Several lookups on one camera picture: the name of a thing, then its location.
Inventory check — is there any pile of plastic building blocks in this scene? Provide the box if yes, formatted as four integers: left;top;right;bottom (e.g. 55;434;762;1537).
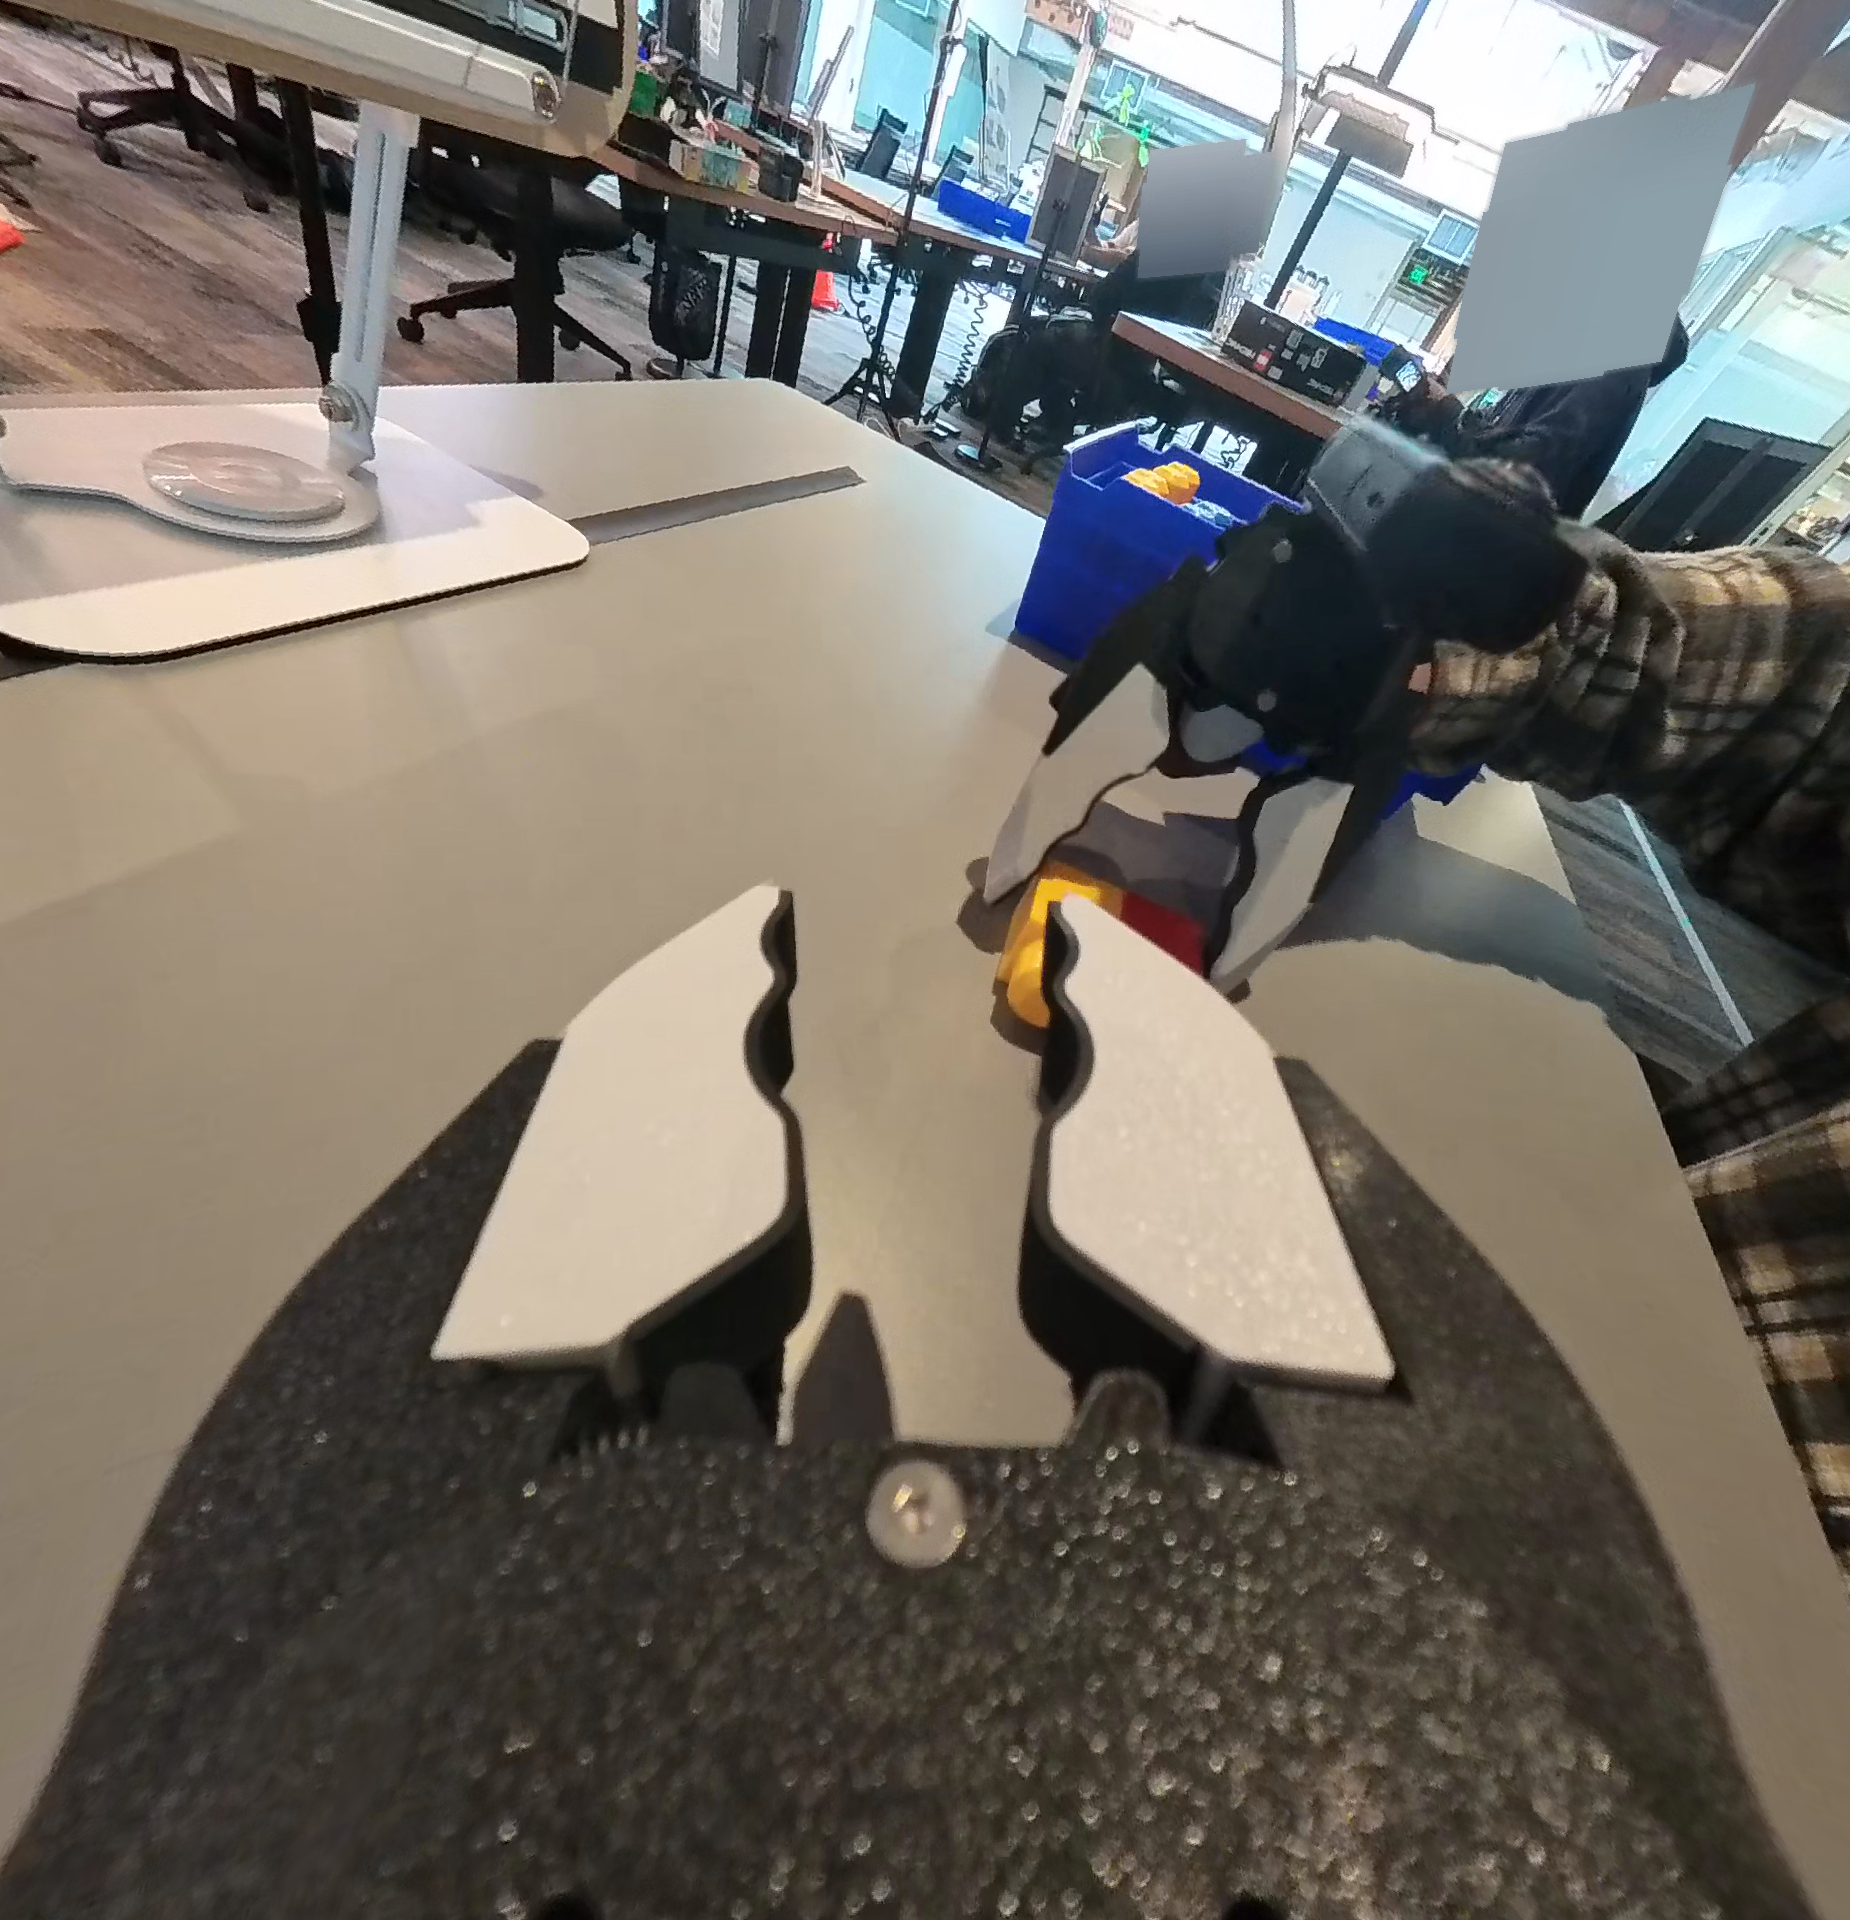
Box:
1116;463;1257;526

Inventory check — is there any black office chair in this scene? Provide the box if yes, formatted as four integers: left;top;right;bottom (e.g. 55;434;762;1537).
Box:
77;44;267;167
396;119;634;383

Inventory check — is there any wooden office desk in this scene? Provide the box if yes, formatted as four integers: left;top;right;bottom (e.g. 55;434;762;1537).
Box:
1113;306;1408;482
596;142;897;383

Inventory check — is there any yellow one-stud block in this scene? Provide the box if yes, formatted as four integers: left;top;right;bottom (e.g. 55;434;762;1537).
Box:
991;867;1131;1037

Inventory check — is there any blue plastic bin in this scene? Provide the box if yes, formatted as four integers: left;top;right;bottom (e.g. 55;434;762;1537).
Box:
1015;422;1483;819

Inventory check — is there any person's plaid shirt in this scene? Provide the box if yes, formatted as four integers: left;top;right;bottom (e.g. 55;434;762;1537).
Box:
1667;982;1850;1667

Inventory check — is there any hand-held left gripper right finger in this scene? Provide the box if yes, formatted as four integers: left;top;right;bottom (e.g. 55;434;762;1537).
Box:
1023;892;1398;1419

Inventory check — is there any black tilted panel stand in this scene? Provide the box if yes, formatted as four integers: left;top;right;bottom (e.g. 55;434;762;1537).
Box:
1592;411;1850;558

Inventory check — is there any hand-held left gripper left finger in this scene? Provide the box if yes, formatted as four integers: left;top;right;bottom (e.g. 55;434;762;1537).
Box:
430;884;816;1404

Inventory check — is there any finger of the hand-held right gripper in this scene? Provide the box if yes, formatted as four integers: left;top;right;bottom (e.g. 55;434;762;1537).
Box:
982;671;1189;906
1204;773;1362;999

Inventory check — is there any black equipment box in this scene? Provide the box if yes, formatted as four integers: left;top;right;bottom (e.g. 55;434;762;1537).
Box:
1222;298;1377;394

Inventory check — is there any white monitor stand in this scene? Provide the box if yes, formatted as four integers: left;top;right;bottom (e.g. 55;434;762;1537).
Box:
0;106;417;541

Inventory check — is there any white rounded board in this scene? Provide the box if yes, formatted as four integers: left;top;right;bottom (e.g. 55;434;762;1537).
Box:
0;387;588;662

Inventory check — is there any red one-stud block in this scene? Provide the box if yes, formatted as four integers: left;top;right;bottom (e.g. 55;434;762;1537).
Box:
1113;896;1212;978

